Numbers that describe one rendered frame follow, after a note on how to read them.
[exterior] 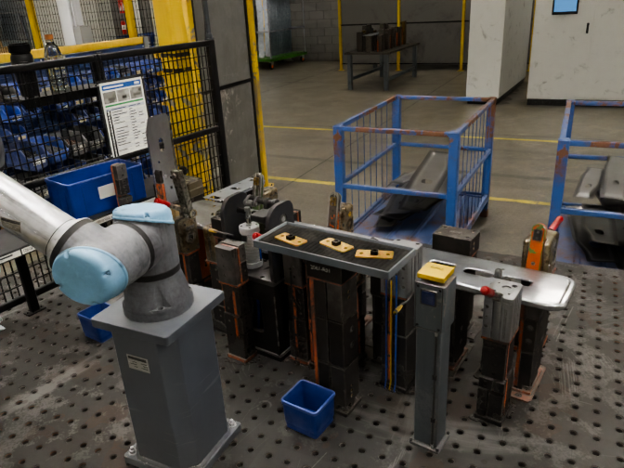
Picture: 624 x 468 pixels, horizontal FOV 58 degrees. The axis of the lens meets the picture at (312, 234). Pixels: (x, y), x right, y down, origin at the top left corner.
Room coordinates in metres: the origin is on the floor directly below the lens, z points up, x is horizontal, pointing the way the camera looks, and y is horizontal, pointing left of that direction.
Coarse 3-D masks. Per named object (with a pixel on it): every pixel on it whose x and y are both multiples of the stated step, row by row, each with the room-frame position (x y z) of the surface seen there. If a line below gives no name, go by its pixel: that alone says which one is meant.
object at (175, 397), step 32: (192, 288) 1.14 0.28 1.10; (96, 320) 1.02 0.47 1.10; (128, 320) 1.01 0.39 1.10; (192, 320) 1.01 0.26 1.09; (128, 352) 1.01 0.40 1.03; (160, 352) 0.97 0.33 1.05; (192, 352) 1.02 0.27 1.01; (128, 384) 1.02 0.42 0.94; (160, 384) 0.97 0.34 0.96; (192, 384) 1.00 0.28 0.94; (160, 416) 0.98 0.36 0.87; (192, 416) 0.99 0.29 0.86; (224, 416) 1.08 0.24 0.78; (160, 448) 0.99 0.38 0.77; (192, 448) 0.98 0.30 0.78; (224, 448) 1.05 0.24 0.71
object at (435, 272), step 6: (426, 264) 1.08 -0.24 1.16; (432, 264) 1.08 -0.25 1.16; (438, 264) 1.08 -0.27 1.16; (420, 270) 1.05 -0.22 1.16; (426, 270) 1.05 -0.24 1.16; (432, 270) 1.05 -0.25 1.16; (438, 270) 1.04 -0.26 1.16; (444, 270) 1.04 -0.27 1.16; (450, 270) 1.04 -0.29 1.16; (420, 276) 1.04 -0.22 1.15; (426, 276) 1.03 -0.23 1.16; (432, 276) 1.02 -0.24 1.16; (438, 276) 1.02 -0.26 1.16; (444, 276) 1.02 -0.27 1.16
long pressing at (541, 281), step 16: (208, 208) 1.96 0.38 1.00; (208, 224) 1.80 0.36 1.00; (304, 224) 1.75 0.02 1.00; (384, 240) 1.57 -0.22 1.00; (432, 256) 1.44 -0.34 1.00; (448, 256) 1.43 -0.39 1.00; (464, 256) 1.43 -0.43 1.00; (464, 272) 1.33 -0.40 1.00; (512, 272) 1.32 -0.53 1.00; (528, 272) 1.31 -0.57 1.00; (544, 272) 1.31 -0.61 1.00; (464, 288) 1.25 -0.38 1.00; (528, 288) 1.23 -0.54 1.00; (544, 288) 1.22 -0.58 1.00; (560, 288) 1.22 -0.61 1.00; (528, 304) 1.16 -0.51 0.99; (544, 304) 1.14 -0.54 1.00; (560, 304) 1.15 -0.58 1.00
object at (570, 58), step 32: (544, 0) 8.56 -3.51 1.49; (576, 0) 8.35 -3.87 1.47; (608, 0) 8.20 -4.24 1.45; (544, 32) 8.54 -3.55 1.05; (576, 32) 8.35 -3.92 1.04; (608, 32) 8.17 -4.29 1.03; (544, 64) 8.52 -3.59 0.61; (576, 64) 8.33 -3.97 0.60; (608, 64) 8.15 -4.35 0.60; (544, 96) 8.50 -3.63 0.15; (576, 96) 8.31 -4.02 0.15; (608, 96) 8.12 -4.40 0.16
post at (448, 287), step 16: (416, 288) 1.04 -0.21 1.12; (432, 288) 1.02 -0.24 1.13; (448, 288) 1.02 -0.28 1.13; (416, 304) 1.04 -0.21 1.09; (448, 304) 1.02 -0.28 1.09; (416, 320) 1.04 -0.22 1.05; (432, 320) 1.02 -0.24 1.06; (448, 320) 1.03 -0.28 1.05; (416, 336) 1.04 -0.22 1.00; (432, 336) 1.02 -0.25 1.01; (448, 336) 1.05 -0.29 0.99; (416, 352) 1.04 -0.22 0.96; (432, 352) 1.02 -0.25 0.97; (448, 352) 1.05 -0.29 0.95; (416, 368) 1.04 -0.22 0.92; (432, 368) 1.02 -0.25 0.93; (416, 384) 1.04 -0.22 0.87; (432, 384) 1.02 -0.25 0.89; (416, 400) 1.04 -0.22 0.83; (432, 400) 1.02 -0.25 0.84; (416, 416) 1.04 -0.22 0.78; (432, 416) 1.01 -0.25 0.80; (416, 432) 1.04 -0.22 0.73; (432, 432) 1.01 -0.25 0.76; (448, 432) 1.06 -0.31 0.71; (432, 448) 1.01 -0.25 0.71
